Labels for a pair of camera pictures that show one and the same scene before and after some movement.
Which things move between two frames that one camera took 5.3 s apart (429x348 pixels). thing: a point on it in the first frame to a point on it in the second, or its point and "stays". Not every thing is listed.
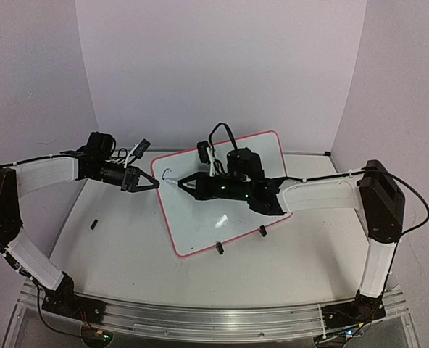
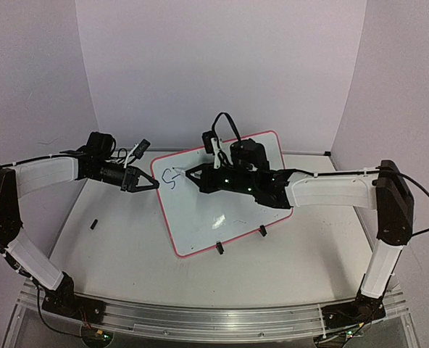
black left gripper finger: (148, 177) stays
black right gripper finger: (190, 177) to (203, 167)
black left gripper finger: (143, 188) stays
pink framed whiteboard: (195, 224) stays
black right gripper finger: (188, 189) to (198, 175)
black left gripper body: (126, 183) stays
